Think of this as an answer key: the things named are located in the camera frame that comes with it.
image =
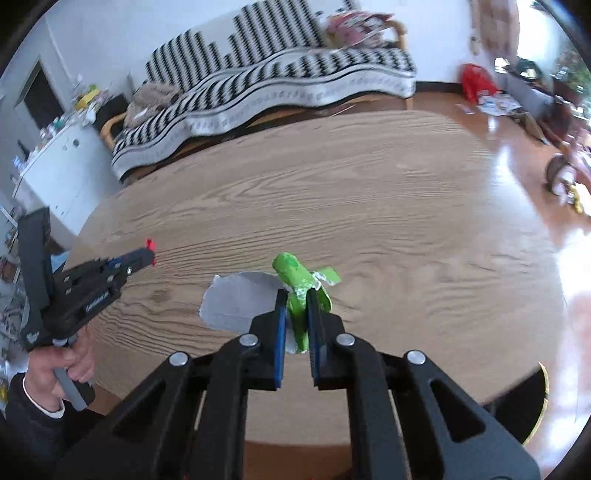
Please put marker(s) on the black bin with gold rim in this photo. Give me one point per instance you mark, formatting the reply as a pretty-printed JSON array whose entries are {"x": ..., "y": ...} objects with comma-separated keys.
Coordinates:
[{"x": 526, "y": 406}]

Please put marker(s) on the person's left forearm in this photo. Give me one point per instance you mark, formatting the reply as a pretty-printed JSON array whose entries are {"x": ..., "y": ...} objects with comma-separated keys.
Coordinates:
[{"x": 27, "y": 434}]

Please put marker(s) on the pink children's tricycle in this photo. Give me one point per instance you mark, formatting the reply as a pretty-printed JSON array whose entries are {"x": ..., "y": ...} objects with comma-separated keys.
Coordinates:
[{"x": 561, "y": 170}]

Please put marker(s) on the silver foil sheet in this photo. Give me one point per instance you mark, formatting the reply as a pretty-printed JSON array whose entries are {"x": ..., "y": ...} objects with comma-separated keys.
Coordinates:
[{"x": 235, "y": 304}]

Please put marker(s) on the dark door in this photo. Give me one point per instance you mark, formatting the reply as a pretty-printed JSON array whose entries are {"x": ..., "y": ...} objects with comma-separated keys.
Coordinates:
[{"x": 44, "y": 97}]

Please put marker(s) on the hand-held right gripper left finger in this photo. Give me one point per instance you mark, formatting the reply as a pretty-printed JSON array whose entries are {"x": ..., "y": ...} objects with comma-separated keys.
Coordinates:
[{"x": 280, "y": 341}]

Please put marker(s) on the brown plush cloth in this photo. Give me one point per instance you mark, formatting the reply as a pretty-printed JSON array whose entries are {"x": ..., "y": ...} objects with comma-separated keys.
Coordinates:
[{"x": 152, "y": 104}]

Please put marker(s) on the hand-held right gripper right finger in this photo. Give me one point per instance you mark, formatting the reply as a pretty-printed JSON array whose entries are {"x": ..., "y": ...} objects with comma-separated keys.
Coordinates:
[{"x": 314, "y": 341}]

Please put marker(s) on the pink printed bag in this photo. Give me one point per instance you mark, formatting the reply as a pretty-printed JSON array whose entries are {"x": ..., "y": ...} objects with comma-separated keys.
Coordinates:
[{"x": 355, "y": 25}]

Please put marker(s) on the potted plants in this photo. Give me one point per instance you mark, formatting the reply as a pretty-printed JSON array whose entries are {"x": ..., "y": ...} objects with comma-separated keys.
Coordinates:
[{"x": 575, "y": 69}]

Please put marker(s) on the white cabinet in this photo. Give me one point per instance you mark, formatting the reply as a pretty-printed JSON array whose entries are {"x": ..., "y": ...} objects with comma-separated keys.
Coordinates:
[{"x": 69, "y": 175}]

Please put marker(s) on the flat cardboard piece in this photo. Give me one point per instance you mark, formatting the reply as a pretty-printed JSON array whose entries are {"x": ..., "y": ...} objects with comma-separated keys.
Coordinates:
[{"x": 531, "y": 124}]

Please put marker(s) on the small red scrap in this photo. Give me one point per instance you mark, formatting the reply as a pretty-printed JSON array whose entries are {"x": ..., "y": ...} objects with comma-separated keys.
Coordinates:
[{"x": 150, "y": 244}]

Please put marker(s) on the printed paper leaflets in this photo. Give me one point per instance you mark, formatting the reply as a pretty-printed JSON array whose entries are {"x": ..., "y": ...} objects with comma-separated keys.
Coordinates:
[{"x": 501, "y": 104}]

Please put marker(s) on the person's left hand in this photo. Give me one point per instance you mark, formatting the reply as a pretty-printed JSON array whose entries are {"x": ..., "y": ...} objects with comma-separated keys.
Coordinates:
[{"x": 46, "y": 374}]

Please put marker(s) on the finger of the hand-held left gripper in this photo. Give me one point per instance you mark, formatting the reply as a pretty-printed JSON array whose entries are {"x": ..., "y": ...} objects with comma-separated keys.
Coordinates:
[{"x": 101, "y": 281}]

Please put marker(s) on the beige hanging decoration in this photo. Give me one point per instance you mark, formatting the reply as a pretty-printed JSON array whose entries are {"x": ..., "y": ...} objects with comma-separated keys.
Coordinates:
[{"x": 491, "y": 27}]

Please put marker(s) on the red plastic bag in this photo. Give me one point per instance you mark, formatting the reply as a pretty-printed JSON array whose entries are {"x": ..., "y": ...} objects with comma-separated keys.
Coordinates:
[{"x": 478, "y": 83}]

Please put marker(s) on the green snack wrapper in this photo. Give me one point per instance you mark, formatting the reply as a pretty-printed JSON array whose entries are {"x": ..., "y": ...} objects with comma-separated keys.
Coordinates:
[{"x": 293, "y": 272}]

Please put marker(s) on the wooden sofa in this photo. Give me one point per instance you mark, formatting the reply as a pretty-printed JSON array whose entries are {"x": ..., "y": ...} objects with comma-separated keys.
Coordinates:
[{"x": 111, "y": 128}]

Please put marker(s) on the yellow green toy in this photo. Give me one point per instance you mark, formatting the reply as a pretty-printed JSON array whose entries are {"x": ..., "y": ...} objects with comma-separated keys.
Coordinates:
[{"x": 87, "y": 97}]

